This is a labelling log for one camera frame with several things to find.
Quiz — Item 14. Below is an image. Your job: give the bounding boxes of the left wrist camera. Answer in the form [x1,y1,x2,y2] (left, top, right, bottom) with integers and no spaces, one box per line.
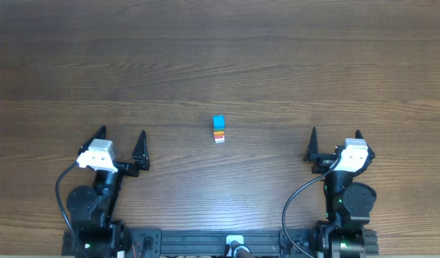
[75,138,119,174]

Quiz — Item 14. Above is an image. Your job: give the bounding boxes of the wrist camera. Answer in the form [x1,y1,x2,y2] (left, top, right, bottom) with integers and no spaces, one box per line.
[335,138,370,173]
[75,138,119,174]

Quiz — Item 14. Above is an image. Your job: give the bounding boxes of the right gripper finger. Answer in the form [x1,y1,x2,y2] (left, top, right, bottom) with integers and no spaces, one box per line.
[354,129,376,161]
[302,126,320,162]

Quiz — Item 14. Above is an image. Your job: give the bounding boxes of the mounting rail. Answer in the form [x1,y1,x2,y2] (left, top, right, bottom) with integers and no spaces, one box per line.
[61,228,380,257]

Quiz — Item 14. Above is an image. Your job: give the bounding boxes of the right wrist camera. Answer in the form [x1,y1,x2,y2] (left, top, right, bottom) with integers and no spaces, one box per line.
[335,138,370,173]

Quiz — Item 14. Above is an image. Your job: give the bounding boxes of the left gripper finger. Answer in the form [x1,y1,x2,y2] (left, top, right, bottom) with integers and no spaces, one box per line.
[78,125,107,156]
[130,130,151,172]

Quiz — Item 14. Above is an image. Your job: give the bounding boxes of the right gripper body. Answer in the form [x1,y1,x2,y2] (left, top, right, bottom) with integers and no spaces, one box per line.
[307,153,341,175]

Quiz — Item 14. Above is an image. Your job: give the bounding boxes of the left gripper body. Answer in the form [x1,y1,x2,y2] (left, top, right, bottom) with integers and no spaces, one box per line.
[113,161,140,178]

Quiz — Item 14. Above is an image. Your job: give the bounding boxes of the black cable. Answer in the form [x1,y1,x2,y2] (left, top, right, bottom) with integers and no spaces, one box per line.
[281,157,343,258]
[54,161,89,258]

